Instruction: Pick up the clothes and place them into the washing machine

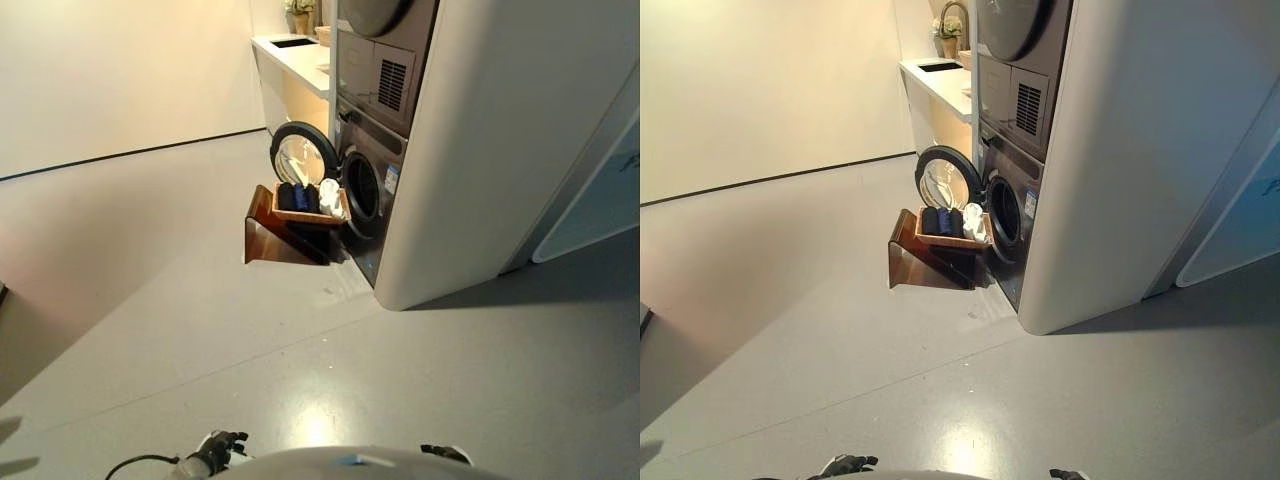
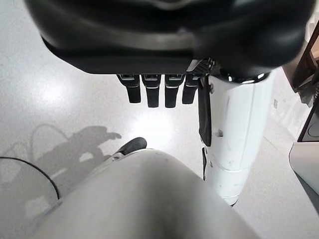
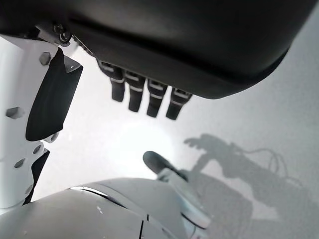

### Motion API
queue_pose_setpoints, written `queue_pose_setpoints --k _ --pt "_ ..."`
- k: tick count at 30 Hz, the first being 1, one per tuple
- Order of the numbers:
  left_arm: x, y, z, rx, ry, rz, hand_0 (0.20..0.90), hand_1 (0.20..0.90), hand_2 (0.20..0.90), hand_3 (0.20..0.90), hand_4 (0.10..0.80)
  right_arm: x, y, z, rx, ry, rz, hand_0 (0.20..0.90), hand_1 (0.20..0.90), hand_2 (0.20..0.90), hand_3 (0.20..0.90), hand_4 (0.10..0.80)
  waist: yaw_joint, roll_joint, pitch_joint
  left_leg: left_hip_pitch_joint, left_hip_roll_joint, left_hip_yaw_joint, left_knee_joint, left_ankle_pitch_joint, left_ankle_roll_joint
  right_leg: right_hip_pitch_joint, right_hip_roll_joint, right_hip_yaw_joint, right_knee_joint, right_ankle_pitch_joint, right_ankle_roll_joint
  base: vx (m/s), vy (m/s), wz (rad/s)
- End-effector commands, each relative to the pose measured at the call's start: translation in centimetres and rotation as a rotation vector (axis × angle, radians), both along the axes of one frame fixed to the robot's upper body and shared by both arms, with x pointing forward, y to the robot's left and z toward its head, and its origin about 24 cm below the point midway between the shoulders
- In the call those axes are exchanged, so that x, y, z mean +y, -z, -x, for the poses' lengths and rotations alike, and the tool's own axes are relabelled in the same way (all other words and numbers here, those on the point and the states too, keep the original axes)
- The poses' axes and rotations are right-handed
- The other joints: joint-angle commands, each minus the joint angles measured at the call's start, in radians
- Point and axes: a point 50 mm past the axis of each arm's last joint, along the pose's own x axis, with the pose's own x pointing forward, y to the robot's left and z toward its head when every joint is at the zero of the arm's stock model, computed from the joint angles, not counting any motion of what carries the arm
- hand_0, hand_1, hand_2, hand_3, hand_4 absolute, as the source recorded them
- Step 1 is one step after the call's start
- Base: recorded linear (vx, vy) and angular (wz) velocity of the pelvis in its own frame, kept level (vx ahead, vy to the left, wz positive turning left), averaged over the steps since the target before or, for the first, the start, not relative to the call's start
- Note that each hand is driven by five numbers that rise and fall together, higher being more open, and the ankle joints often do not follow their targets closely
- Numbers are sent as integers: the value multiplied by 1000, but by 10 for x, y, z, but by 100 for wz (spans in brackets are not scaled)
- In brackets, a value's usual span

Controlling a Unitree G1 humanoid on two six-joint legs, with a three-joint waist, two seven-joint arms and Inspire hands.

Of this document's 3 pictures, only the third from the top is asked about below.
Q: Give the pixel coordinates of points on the right silver robot leg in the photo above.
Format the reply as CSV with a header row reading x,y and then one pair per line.
x,y
87,214

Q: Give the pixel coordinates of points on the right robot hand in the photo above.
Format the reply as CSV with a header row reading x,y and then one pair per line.
x,y
174,37

